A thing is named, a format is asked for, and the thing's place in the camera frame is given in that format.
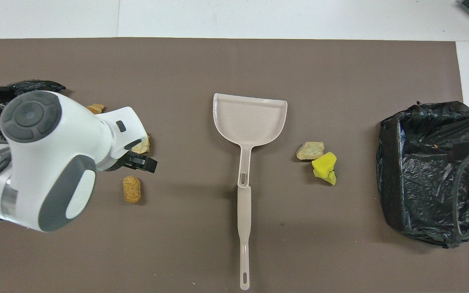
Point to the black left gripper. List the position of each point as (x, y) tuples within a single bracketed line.
[(118, 164)]

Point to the pale beige foam chunk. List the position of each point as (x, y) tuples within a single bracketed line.
[(144, 145)]

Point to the brown cork-like roll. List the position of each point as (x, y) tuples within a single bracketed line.
[(132, 189)]

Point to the orange striped bread piece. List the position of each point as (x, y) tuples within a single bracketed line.
[(96, 108)]

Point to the beige plastic dustpan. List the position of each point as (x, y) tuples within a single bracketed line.
[(250, 122)]

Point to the tan stone-like chunk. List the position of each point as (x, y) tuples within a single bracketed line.
[(310, 150)]

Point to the large yellow green sponge piece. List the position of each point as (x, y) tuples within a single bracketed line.
[(323, 164)]

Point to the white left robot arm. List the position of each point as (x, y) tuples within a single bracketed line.
[(55, 162)]

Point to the black bag lined blue bin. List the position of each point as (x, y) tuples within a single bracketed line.
[(421, 175)]

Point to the brown table mat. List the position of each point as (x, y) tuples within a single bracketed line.
[(218, 61)]

